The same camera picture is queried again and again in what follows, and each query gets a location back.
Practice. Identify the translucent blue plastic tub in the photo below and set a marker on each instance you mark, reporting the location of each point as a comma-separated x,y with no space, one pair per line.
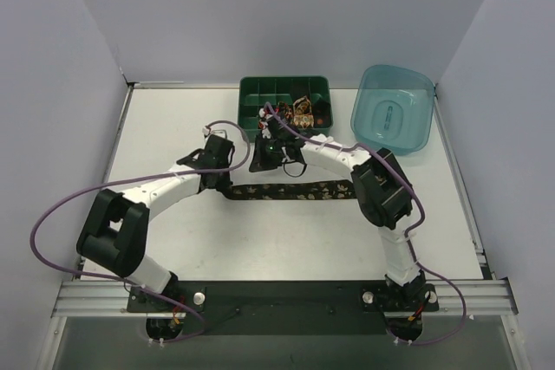
393,109

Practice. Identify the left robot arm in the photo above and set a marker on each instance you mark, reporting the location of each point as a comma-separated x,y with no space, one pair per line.
114,235

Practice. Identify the beige patterned rolled tie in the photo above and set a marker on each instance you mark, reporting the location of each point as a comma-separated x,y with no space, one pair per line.
303,117

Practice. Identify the black gold floral tie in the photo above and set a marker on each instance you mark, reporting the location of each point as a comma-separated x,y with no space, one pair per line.
312,191

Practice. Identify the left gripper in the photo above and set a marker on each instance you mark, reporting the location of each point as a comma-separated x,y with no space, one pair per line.
221,184

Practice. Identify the orange patterned rolled tie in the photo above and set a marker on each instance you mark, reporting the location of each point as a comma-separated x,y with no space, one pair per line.
285,112

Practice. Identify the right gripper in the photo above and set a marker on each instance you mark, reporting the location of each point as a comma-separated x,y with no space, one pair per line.
283,157

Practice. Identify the green compartment tray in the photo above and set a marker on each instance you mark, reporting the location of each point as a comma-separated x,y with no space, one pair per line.
255,92

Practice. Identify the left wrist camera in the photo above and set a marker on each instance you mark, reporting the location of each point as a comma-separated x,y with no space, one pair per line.
209,132

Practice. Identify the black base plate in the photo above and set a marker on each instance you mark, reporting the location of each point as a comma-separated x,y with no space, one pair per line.
284,308

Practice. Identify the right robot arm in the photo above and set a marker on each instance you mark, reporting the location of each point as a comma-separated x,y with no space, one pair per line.
382,190

